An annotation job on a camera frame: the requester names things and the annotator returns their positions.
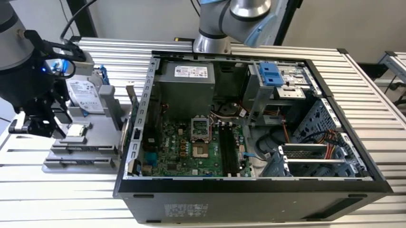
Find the metal disk bay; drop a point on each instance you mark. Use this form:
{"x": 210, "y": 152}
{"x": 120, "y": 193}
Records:
{"x": 305, "y": 152}

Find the CPU socket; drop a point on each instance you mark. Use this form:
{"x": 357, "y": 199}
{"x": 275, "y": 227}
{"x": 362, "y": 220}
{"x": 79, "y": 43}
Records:
{"x": 201, "y": 150}

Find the grey power supply unit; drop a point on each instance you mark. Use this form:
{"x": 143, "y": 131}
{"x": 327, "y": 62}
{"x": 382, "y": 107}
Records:
{"x": 183, "y": 95}

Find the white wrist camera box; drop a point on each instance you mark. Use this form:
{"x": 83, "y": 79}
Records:
{"x": 84, "y": 67}

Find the black RAM slot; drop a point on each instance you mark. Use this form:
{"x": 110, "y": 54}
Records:
{"x": 229, "y": 149}
{"x": 235, "y": 149}
{"x": 225, "y": 149}

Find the black open PC case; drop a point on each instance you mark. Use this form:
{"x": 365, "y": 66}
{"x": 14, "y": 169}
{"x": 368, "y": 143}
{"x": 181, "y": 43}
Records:
{"x": 222, "y": 206}

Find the silver CPU chip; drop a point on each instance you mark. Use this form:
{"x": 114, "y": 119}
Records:
{"x": 76, "y": 130}

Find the neighbouring metal slat table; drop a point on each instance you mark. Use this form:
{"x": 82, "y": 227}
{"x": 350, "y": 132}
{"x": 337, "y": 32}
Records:
{"x": 394, "y": 61}

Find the blue expansion slot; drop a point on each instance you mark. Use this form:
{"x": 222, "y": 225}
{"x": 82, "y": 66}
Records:
{"x": 151, "y": 159}

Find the green motherboard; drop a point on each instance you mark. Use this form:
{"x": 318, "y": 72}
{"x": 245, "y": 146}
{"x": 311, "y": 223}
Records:
{"x": 171, "y": 166}

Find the hard disk in blue carrier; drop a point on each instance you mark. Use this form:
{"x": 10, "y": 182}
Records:
{"x": 86, "y": 95}

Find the black upright post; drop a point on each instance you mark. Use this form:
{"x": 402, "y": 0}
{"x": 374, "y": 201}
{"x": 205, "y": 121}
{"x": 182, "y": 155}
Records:
{"x": 88, "y": 28}
{"x": 291, "y": 23}

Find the perforated metal side cage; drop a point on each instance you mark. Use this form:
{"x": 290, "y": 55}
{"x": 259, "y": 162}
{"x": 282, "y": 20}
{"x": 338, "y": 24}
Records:
{"x": 317, "y": 118}

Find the blue drive bay latch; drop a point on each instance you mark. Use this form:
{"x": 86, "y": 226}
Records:
{"x": 270, "y": 73}

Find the grey parts rack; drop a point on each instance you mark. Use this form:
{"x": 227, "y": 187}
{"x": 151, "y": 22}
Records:
{"x": 95, "y": 133}

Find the dark CPU cooler fan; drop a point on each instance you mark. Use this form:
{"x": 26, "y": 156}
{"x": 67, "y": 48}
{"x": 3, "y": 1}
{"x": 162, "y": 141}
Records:
{"x": 226, "y": 109}

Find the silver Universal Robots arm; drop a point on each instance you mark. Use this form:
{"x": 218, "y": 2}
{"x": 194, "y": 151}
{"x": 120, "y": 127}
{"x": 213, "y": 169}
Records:
{"x": 247, "y": 9}

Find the green graphics card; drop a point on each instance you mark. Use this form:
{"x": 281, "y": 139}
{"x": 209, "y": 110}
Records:
{"x": 132, "y": 102}

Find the black table corner cap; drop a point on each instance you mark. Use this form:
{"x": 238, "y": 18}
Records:
{"x": 342, "y": 50}
{"x": 75, "y": 38}

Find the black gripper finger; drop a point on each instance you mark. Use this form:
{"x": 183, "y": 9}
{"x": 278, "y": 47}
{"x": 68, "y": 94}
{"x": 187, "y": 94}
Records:
{"x": 60, "y": 114}
{"x": 39, "y": 126}

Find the black camera bracket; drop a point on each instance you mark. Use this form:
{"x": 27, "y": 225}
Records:
{"x": 42, "y": 44}

